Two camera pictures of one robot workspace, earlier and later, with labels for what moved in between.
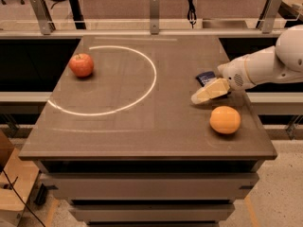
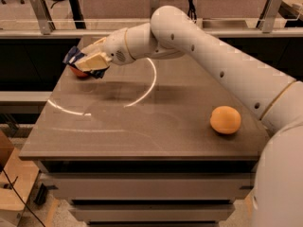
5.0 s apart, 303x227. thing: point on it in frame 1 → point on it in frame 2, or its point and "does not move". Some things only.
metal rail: x=139 y=33 does not move
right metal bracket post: x=267 y=17 does not move
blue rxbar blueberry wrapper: x=204 y=77 → x=75 y=53
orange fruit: x=224 y=119 does not move
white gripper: x=234 y=75 → x=115 y=47
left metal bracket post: x=43 y=15 does not move
